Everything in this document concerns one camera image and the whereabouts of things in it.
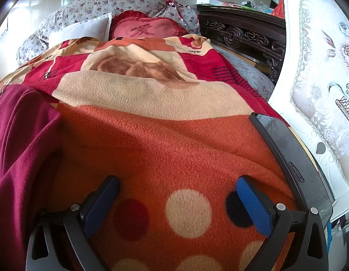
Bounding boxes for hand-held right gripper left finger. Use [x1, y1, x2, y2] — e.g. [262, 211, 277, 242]
[26, 175, 120, 271]

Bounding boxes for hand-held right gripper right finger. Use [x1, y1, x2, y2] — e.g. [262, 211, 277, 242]
[236, 176, 329, 271]

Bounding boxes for maroon knit garment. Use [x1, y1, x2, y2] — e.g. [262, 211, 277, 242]
[0, 85, 63, 271]

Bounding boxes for black smartphone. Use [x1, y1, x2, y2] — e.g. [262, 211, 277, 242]
[249, 112, 334, 221]

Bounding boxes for red and orange printed blanket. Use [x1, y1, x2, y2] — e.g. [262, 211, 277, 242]
[0, 34, 305, 271]

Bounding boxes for floral bed sheet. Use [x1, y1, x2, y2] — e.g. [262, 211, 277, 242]
[214, 44, 275, 100]

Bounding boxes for dark carved wooden headboard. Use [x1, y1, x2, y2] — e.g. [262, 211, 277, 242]
[196, 4, 286, 85]

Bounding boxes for white pillow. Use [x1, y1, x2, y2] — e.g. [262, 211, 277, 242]
[48, 13, 113, 47]

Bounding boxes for red heart-shaped cushion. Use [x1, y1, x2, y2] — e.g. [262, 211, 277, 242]
[109, 11, 189, 39]

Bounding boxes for red plastic bag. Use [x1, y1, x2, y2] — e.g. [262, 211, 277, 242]
[272, 0, 286, 19]

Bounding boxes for clear plastic bags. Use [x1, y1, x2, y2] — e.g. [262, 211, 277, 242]
[242, 0, 274, 14]

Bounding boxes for floral quilt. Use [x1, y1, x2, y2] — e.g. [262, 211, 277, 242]
[16, 0, 202, 67]

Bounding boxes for flat white box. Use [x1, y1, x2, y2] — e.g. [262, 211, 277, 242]
[196, 0, 234, 6]

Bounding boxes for red patterned bag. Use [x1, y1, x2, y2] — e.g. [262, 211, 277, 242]
[160, 0, 192, 9]

